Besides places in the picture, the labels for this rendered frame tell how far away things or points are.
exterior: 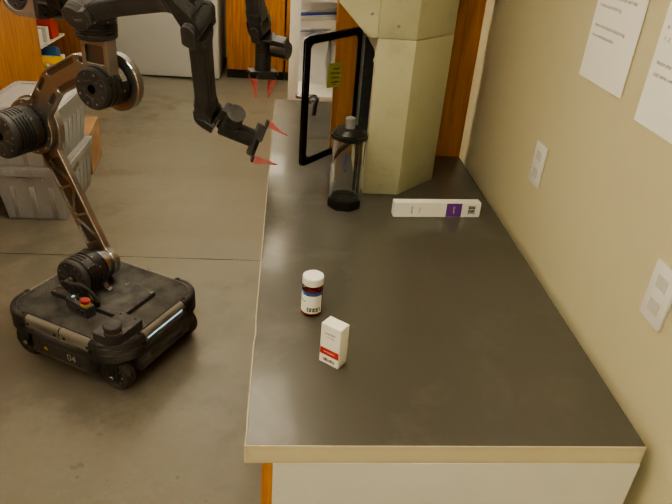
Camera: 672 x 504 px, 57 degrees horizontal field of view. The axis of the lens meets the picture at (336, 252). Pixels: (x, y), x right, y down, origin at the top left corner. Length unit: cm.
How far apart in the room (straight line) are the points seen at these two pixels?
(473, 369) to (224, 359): 161
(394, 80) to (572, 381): 98
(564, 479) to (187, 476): 140
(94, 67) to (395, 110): 101
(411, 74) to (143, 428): 156
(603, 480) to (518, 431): 19
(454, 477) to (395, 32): 118
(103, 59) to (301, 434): 154
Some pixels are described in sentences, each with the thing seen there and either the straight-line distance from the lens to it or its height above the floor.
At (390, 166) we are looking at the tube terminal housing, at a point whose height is 103.
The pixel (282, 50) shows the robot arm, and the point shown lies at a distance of 221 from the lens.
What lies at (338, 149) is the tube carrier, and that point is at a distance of 177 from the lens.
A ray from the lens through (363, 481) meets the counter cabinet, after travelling 115.
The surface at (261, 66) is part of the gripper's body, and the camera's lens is 226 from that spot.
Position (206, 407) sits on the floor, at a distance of 252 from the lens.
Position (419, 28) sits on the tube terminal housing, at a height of 144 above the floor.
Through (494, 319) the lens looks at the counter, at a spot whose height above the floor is 94.
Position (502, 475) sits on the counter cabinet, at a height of 87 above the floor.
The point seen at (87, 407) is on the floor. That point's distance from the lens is 260.
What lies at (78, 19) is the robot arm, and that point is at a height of 141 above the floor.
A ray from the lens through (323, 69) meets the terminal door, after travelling 197.
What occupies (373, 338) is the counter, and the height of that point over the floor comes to 94.
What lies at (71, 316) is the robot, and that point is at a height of 24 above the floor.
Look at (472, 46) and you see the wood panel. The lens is 227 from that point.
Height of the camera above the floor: 173
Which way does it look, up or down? 29 degrees down
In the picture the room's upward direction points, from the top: 5 degrees clockwise
